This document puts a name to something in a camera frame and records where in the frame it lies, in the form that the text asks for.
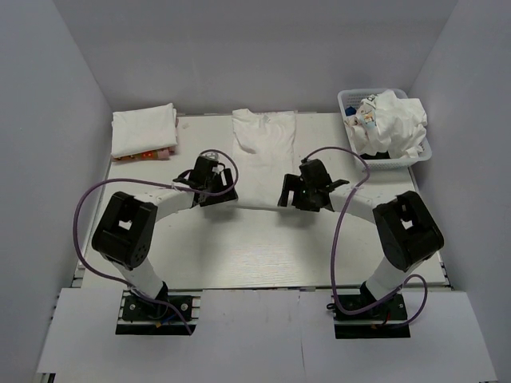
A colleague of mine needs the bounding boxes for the green t-shirt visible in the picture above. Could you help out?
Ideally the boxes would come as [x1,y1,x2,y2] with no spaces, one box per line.
[357,148,390,160]

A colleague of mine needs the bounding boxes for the white printed t-shirt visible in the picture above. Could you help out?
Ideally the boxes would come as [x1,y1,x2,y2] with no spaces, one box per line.
[345,89,428,160]

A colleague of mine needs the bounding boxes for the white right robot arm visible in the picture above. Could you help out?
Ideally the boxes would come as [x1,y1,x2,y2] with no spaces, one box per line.
[278,159,445,318]

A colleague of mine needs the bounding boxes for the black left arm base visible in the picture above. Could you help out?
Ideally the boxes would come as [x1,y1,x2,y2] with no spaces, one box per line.
[115,291,200,336]

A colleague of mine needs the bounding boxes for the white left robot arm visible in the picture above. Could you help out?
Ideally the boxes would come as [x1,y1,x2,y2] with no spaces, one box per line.
[92,154,239,318]

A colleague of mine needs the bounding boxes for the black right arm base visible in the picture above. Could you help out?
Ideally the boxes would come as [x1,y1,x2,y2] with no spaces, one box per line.
[327,294,410,340]

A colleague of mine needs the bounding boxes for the folded patterned pink t-shirt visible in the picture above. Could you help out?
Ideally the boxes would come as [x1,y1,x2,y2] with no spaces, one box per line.
[113,147,176,162]

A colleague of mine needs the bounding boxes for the folded white t-shirt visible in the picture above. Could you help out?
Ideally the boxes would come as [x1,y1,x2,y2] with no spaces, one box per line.
[111,103,177,158]

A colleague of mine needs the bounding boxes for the white plastic laundry basket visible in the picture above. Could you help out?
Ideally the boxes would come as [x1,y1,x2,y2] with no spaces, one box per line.
[338,89,432,171]

